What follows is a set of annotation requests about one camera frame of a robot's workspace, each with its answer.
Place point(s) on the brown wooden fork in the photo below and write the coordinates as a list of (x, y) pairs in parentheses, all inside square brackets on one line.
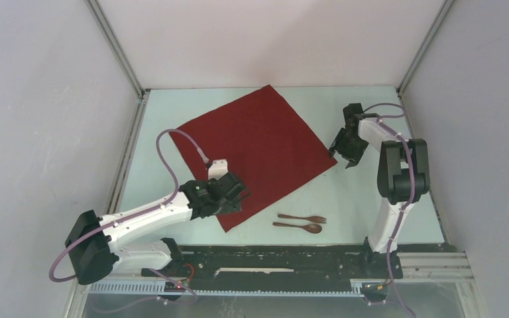
[(313, 219)]

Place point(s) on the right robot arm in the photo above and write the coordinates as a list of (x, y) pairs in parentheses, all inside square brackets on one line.
[(402, 177)]

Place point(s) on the right aluminium frame post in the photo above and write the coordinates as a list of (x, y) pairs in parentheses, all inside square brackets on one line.
[(432, 32)]

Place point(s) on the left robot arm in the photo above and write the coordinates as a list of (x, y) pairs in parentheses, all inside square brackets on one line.
[(98, 246)]

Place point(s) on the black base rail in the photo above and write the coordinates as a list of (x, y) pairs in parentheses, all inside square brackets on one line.
[(303, 271)]

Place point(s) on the aluminium frame post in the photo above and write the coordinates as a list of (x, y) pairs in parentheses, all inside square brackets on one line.
[(432, 32), (111, 39)]

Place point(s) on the left aluminium frame post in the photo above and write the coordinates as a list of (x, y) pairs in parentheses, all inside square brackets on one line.
[(111, 39)]

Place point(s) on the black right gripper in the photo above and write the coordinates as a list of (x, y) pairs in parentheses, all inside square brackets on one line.
[(354, 157)]

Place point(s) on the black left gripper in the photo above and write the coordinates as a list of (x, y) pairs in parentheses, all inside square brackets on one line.
[(231, 207)]

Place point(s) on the red cloth napkin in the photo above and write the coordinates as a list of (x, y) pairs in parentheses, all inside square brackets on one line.
[(266, 143)]

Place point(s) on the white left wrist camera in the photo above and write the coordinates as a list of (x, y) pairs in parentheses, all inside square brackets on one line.
[(217, 169)]

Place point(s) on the brown wooden spoon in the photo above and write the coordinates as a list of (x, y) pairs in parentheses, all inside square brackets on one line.
[(312, 228)]

